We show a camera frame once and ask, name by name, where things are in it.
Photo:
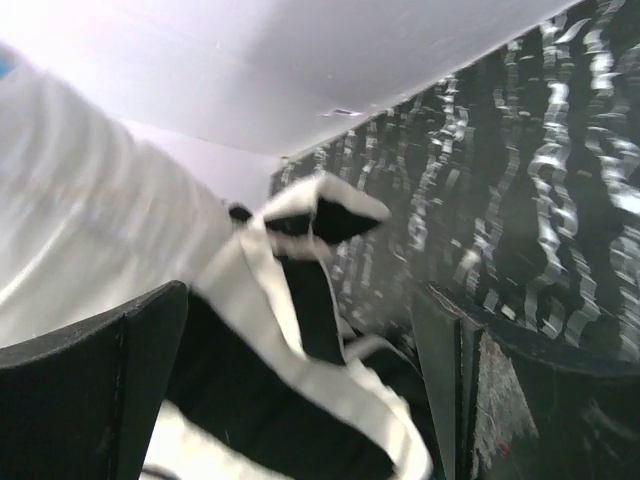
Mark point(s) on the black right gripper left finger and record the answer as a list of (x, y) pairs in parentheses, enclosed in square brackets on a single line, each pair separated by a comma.
[(81, 402)]

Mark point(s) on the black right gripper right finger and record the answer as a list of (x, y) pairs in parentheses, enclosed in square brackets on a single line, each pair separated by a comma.
[(508, 403)]

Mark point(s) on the black white striped pillowcase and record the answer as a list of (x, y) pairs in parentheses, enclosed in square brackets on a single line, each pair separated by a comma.
[(267, 384)]

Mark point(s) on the white pillow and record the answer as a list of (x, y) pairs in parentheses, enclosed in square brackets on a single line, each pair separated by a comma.
[(90, 217)]

